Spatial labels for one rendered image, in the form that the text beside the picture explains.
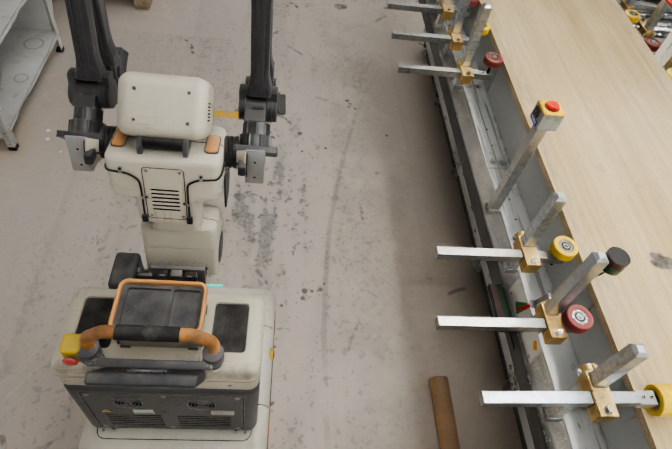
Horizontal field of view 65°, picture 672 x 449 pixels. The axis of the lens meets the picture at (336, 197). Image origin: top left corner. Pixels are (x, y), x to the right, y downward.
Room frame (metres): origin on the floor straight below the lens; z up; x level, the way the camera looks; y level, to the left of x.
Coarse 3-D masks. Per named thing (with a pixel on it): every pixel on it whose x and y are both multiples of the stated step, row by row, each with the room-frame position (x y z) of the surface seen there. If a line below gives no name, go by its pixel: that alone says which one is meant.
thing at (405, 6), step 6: (390, 6) 2.47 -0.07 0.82; (396, 6) 2.48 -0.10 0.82; (402, 6) 2.48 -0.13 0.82; (408, 6) 2.49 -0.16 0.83; (414, 6) 2.50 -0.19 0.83; (420, 6) 2.50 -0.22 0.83; (426, 6) 2.52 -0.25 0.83; (432, 6) 2.53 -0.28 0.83; (438, 6) 2.54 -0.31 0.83; (426, 12) 2.51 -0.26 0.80; (432, 12) 2.52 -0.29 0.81; (438, 12) 2.52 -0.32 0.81; (456, 12) 2.54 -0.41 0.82; (468, 12) 2.55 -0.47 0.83
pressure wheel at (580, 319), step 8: (568, 312) 0.85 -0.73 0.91; (576, 312) 0.86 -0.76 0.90; (584, 312) 0.86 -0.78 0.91; (568, 320) 0.83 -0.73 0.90; (576, 320) 0.83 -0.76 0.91; (584, 320) 0.84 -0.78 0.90; (592, 320) 0.84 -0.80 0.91; (568, 328) 0.81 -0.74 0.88; (576, 328) 0.81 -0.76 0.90; (584, 328) 0.81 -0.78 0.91
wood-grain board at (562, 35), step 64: (512, 0) 2.62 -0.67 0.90; (576, 0) 2.77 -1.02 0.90; (512, 64) 2.06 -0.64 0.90; (576, 64) 2.16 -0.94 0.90; (640, 64) 2.28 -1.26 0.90; (576, 128) 1.71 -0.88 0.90; (640, 128) 1.80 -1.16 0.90; (576, 192) 1.35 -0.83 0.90; (640, 192) 1.42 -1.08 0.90; (576, 256) 1.08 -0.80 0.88; (640, 256) 1.12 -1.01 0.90; (640, 320) 0.88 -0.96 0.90; (640, 384) 0.67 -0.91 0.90
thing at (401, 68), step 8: (400, 64) 2.00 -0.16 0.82; (408, 64) 2.01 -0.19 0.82; (400, 72) 1.98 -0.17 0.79; (408, 72) 1.99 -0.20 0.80; (416, 72) 1.99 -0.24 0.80; (424, 72) 2.00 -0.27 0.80; (432, 72) 2.01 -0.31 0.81; (440, 72) 2.02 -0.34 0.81; (448, 72) 2.02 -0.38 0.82; (456, 72) 2.03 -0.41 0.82; (480, 72) 2.07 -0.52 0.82; (488, 80) 2.06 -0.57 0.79
